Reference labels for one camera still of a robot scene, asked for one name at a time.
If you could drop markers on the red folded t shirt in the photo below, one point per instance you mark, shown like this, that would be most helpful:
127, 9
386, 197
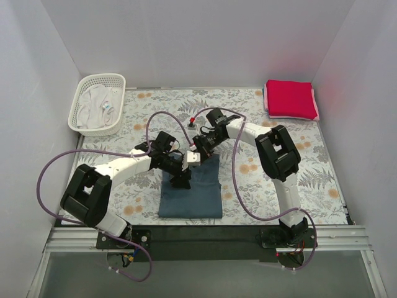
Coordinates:
291, 97

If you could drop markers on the aluminium frame rail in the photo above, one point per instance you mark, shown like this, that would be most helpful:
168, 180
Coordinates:
210, 261

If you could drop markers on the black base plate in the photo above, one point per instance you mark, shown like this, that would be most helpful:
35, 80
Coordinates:
214, 242

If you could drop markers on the floral patterned table mat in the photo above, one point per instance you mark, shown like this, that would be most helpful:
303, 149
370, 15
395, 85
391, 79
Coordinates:
147, 112

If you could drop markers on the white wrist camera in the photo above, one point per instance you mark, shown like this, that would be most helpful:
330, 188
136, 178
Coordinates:
191, 159
192, 124

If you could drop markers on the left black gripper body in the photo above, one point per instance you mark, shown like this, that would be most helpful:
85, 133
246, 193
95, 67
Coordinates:
178, 172

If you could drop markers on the white plastic laundry basket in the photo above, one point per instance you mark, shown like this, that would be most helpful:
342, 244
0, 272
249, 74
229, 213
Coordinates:
108, 80

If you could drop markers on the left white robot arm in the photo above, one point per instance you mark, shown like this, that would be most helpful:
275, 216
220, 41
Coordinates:
87, 195

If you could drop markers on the blue grey t shirt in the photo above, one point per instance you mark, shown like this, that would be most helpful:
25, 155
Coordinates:
201, 201

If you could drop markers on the white t shirt in basket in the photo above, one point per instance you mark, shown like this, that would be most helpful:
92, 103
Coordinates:
99, 107

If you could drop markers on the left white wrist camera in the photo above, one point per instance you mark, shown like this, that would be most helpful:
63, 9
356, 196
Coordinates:
191, 159

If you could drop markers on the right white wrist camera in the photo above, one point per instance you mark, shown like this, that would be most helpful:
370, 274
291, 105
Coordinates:
192, 124

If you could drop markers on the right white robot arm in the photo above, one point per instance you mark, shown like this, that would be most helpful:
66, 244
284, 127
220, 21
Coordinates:
279, 159

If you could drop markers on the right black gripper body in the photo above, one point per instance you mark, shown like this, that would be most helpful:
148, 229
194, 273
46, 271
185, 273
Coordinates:
200, 146

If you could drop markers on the pink folded t shirt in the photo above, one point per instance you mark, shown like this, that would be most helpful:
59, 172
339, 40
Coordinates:
314, 102

